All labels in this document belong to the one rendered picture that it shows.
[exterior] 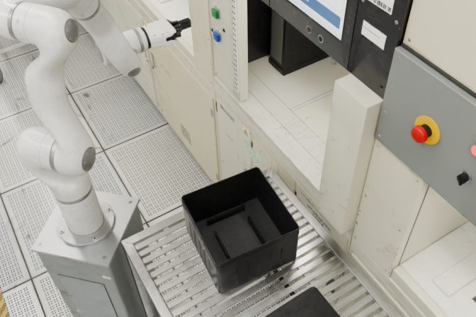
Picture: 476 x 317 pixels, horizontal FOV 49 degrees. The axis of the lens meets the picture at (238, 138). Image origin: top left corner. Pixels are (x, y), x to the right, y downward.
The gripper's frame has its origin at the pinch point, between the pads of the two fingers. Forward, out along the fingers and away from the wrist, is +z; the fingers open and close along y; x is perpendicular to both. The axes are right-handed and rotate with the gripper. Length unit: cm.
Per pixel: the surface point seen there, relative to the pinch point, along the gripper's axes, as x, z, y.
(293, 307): -34, -18, 93
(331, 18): 31, 12, 61
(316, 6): 31, 12, 55
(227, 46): -11.1, 13.0, 6.1
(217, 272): -31, -31, 74
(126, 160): -120, -19, -62
